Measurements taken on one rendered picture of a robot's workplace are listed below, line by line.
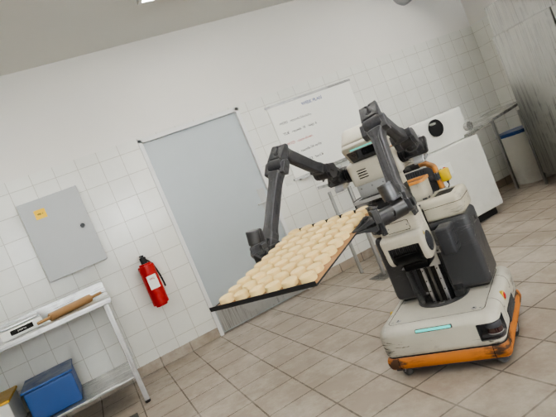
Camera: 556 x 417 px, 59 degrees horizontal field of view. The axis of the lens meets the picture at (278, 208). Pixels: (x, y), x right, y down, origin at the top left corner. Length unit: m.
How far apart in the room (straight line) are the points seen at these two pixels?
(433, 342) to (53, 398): 2.87
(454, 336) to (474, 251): 0.46
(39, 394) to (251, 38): 3.90
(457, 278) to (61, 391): 3.00
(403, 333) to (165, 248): 2.81
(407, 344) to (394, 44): 4.44
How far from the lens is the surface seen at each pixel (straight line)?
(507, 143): 6.60
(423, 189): 2.75
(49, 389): 4.27
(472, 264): 2.77
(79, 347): 4.86
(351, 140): 2.43
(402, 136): 2.23
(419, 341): 2.65
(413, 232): 2.47
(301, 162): 2.29
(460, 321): 2.56
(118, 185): 4.85
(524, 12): 5.72
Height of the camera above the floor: 1.23
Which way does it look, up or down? 3 degrees down
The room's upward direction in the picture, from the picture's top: 23 degrees counter-clockwise
